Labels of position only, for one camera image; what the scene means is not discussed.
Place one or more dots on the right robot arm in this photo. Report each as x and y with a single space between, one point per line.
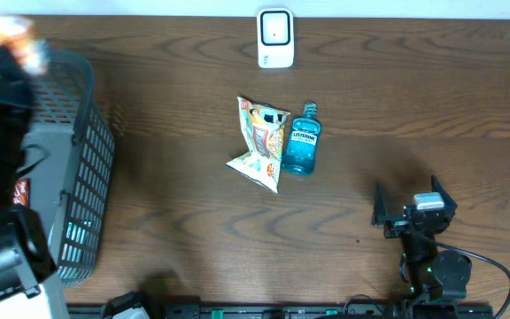
438 279

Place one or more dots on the yellow snack bag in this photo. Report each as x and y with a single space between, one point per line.
262 126

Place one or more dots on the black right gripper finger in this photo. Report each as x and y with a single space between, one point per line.
449 203
381 215

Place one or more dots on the teal mouthwash bottle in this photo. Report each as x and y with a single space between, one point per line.
305 131

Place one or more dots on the orange tissue pack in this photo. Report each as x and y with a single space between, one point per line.
17 35

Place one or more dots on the grey plastic shopping basket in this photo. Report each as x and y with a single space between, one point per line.
70 152

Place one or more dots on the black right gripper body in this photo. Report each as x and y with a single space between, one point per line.
396 229

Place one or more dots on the white barcode scanner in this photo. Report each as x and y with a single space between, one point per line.
275 30

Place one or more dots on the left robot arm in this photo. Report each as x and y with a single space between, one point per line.
29 283

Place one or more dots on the red snack packet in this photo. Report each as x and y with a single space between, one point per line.
21 192

